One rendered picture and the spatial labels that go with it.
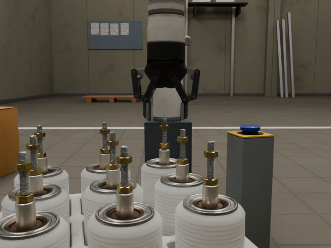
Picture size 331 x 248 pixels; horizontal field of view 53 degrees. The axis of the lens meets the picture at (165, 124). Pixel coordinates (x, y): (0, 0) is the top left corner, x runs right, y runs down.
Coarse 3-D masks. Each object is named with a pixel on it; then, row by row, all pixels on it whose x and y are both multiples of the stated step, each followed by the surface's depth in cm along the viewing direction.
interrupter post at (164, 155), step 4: (160, 152) 68; (164, 152) 67; (168, 152) 68; (160, 156) 68; (164, 156) 67; (168, 156) 68; (160, 160) 68; (164, 160) 68; (168, 160) 68; (160, 164) 68; (164, 164) 68; (168, 164) 68
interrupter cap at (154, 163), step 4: (148, 160) 70; (152, 160) 71; (156, 160) 70; (172, 160) 70; (176, 160) 71; (148, 164) 67; (152, 164) 67; (156, 164) 67; (172, 164) 67; (160, 168) 65; (164, 168) 65; (168, 168) 65
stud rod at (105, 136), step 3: (102, 123) 64; (105, 123) 64; (102, 126) 64; (105, 126) 64; (102, 135) 64; (105, 135) 64; (102, 138) 64; (105, 138) 64; (102, 141) 64; (105, 141) 64; (102, 144) 65; (105, 144) 64; (102, 147) 65; (105, 147) 64
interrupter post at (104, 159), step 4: (100, 156) 64; (104, 156) 64; (108, 156) 64; (100, 160) 64; (104, 160) 64; (108, 160) 64; (100, 164) 65; (104, 164) 64; (100, 168) 65; (104, 168) 64
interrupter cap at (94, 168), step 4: (92, 164) 67; (96, 164) 67; (120, 164) 67; (88, 168) 64; (92, 168) 64; (96, 168) 65; (120, 168) 64; (92, 172) 62; (96, 172) 62; (100, 172) 62; (104, 172) 62
